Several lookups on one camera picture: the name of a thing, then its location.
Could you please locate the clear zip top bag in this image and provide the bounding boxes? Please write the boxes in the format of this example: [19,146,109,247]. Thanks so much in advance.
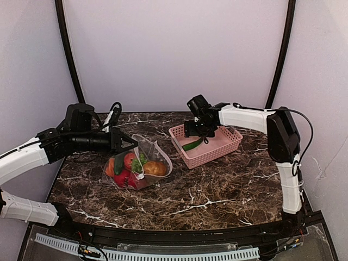
[103,134,173,191]

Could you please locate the green toy cucumber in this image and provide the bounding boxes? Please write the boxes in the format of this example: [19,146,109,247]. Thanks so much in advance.
[114,153,125,175]

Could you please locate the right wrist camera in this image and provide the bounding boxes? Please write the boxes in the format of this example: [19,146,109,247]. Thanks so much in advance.
[187,94,211,117]

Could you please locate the white slotted cable duct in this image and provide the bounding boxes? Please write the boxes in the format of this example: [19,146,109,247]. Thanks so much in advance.
[35,233,260,261]

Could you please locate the black front table rail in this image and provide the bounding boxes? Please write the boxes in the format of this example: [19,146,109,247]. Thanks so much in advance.
[43,203,310,252]

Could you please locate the pink perforated plastic basket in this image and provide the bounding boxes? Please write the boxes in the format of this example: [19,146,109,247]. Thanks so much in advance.
[169,125,243,169]

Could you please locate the green toy chili pepper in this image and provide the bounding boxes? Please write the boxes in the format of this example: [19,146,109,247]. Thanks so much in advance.
[182,137,204,152]

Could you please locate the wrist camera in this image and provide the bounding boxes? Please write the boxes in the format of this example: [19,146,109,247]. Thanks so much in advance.
[103,102,122,133]
[187,94,211,117]

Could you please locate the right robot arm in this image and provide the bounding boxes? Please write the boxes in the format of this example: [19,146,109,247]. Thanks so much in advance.
[184,95,306,237]

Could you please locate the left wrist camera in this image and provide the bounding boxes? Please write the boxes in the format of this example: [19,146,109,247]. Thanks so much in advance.
[103,102,122,133]

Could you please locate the green toy grapes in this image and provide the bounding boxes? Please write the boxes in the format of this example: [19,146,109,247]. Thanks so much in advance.
[132,153,147,173]

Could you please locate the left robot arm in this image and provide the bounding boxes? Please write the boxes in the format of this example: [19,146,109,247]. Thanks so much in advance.
[1,102,138,227]

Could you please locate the red toy tomato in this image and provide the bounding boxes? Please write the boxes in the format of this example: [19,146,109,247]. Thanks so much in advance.
[114,169,136,189]

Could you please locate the red toy fruit front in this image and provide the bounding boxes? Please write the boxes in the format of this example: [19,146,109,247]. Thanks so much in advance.
[123,152,136,170]

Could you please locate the black frame post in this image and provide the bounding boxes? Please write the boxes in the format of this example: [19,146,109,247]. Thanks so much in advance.
[54,0,85,103]
[265,0,296,109]

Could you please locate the right black frame post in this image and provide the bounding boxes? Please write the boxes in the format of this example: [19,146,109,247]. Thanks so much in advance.
[265,0,296,109]

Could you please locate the brown toy potato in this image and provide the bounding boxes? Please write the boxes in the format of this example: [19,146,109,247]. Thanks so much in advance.
[143,161,167,176]

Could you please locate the left black frame post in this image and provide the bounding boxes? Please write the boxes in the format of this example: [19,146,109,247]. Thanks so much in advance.
[54,0,85,103]

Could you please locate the orange toy fruit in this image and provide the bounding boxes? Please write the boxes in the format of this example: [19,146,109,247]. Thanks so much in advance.
[104,158,115,178]

